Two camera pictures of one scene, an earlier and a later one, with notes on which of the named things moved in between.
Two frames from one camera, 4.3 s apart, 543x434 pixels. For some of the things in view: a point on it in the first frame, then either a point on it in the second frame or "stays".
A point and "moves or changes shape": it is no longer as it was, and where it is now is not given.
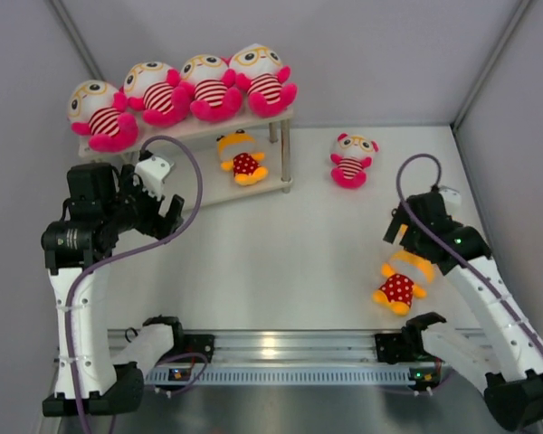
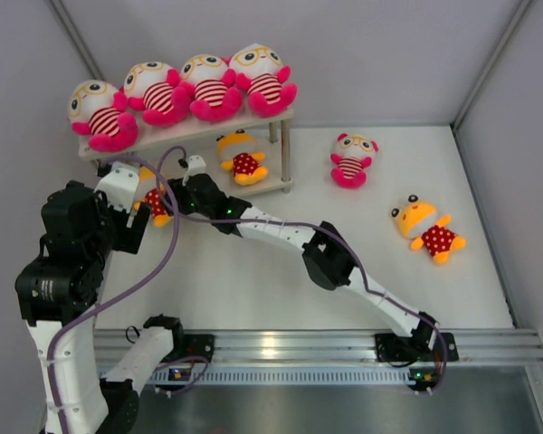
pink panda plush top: x=353 y=155 stays
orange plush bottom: x=406 y=276 moves or changes shape
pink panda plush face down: x=153 y=86 stays
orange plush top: x=237 y=148 stays
